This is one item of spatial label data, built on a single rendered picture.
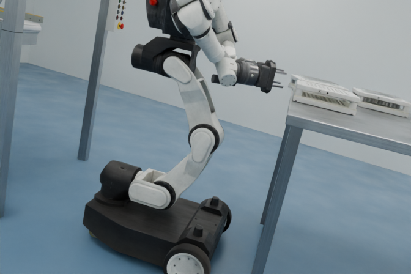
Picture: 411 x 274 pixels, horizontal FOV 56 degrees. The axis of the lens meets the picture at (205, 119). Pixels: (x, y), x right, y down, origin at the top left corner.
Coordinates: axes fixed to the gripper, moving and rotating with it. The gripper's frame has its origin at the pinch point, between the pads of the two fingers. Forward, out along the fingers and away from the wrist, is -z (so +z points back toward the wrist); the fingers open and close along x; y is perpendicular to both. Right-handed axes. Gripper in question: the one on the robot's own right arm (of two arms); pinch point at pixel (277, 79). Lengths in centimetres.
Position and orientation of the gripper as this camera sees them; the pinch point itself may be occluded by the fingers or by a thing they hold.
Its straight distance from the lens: 158.9
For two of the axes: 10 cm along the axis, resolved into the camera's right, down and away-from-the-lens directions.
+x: -2.0, 9.5, 2.1
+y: 3.1, 2.7, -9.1
